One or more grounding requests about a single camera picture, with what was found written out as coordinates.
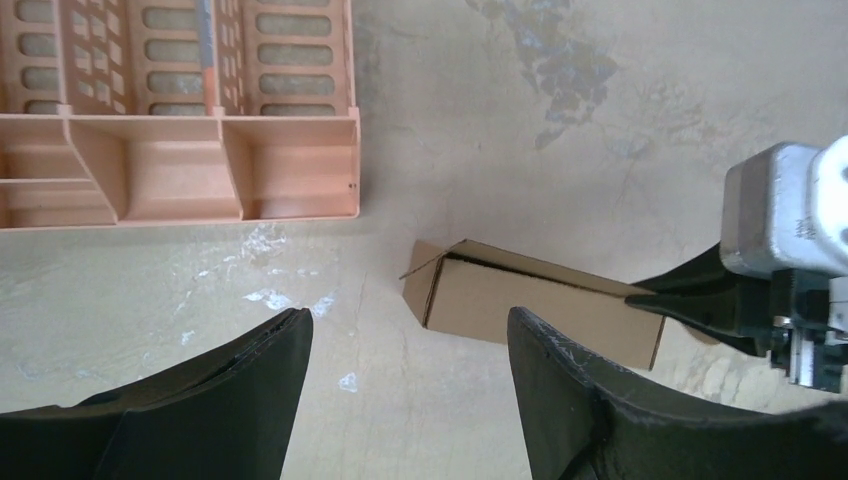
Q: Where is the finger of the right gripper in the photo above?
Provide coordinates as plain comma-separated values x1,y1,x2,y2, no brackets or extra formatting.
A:
625,244,773,358

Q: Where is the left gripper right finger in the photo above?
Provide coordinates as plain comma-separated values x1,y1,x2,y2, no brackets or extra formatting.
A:
507,307,847,479

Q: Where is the brown cardboard box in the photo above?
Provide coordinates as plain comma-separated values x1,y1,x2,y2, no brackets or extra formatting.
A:
401,239,664,370

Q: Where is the orange plastic file organizer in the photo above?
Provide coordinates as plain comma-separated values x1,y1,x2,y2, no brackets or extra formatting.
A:
1,1,361,231

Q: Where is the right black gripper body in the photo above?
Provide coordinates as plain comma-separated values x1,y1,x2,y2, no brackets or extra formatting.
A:
769,269,847,393

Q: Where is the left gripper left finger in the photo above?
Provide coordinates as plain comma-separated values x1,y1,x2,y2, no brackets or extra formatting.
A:
1,309,313,479

